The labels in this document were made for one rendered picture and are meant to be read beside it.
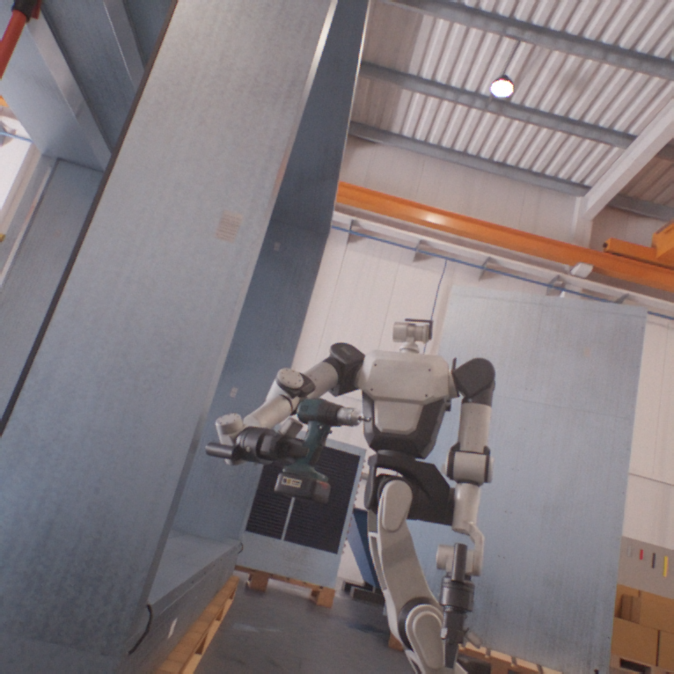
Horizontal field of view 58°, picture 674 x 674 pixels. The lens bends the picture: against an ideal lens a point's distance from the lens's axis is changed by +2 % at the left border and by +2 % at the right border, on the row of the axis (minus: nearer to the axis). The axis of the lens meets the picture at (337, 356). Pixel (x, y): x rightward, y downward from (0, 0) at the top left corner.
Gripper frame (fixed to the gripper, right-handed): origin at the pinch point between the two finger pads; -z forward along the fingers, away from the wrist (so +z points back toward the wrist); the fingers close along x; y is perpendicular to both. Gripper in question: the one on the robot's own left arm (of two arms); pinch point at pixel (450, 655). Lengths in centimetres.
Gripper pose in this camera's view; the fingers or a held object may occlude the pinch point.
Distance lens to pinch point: 173.2
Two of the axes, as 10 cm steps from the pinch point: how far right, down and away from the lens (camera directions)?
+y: 9.6, 0.9, -2.8
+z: 2.0, -8.7, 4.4
